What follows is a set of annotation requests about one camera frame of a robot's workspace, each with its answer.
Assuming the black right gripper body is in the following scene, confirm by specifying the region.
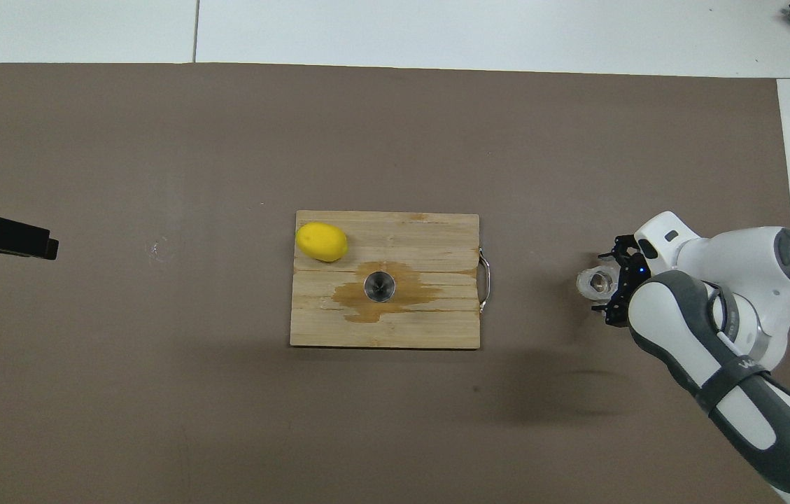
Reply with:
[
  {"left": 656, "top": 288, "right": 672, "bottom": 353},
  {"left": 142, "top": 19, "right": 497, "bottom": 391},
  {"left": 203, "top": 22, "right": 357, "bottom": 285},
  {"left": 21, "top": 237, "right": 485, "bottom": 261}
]
[{"left": 619, "top": 255, "right": 650, "bottom": 302}]

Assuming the small clear glass cup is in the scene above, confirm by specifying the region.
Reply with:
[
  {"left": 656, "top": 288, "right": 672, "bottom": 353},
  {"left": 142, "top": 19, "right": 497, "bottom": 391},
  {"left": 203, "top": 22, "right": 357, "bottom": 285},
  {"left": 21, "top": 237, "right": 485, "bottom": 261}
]
[{"left": 576, "top": 265, "right": 623, "bottom": 302}]

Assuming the steel double jigger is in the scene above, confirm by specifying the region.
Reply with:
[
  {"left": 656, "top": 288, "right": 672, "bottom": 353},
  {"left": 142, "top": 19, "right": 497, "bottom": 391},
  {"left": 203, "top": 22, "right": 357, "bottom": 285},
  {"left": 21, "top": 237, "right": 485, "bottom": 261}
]
[{"left": 363, "top": 272, "right": 397, "bottom": 304}]

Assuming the brown paper table mat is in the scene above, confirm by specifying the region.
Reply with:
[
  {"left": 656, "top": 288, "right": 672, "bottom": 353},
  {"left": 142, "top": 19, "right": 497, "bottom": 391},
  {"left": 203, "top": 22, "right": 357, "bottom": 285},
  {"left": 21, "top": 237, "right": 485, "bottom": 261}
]
[{"left": 0, "top": 62, "right": 790, "bottom": 504}]

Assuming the wooden cutting board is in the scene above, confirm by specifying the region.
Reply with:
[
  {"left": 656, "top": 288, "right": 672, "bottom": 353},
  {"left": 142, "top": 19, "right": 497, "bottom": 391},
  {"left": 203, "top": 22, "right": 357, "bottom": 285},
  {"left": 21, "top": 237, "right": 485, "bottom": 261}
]
[{"left": 290, "top": 211, "right": 492, "bottom": 349}]

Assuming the yellow lemon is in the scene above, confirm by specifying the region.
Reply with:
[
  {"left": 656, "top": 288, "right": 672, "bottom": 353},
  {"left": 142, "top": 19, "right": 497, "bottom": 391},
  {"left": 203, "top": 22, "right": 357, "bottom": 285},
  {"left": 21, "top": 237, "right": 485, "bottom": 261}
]
[{"left": 295, "top": 221, "right": 349, "bottom": 263}]

